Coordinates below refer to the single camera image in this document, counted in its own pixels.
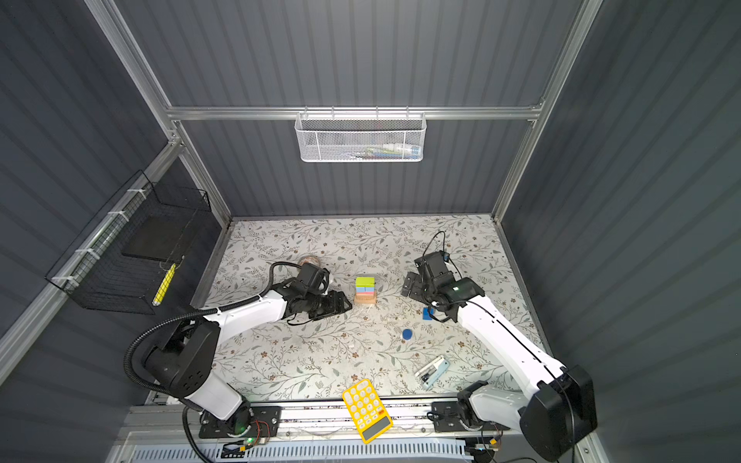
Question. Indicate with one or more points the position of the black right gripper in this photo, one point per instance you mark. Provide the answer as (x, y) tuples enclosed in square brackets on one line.
[(414, 291)]

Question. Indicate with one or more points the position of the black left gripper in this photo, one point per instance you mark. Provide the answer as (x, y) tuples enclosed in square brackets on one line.
[(336, 306)]

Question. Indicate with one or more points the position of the wooden block with holes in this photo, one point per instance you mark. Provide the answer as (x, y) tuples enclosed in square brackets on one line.
[(366, 302)]

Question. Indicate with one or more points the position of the green block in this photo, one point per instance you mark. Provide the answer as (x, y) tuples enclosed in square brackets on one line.
[(365, 281)]

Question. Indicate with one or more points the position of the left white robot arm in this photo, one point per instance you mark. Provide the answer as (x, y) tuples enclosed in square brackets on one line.
[(182, 364)]

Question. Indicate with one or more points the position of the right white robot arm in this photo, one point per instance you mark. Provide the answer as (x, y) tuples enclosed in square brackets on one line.
[(555, 407)]

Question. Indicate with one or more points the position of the tape roll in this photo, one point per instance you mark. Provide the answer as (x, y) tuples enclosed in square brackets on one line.
[(312, 260)]

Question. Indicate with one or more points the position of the white light-blue stapler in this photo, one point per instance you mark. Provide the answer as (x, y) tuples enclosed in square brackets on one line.
[(428, 375)]

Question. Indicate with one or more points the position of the yellow calculator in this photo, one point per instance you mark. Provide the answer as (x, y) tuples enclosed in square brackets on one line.
[(367, 411)]

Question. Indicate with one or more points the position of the pens in white basket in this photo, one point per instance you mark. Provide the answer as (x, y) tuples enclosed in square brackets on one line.
[(403, 152)]

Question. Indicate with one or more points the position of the yellow marker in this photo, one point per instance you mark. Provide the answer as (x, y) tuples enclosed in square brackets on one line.
[(164, 286)]

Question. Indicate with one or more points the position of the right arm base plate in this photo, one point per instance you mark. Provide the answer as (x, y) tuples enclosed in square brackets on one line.
[(447, 416)]

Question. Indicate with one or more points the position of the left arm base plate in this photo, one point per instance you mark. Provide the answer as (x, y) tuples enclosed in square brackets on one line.
[(248, 422)]

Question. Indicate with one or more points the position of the white wire basket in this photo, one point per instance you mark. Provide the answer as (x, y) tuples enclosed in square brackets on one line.
[(325, 140)]

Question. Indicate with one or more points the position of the black wire basket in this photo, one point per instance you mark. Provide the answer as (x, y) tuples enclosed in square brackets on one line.
[(118, 266)]

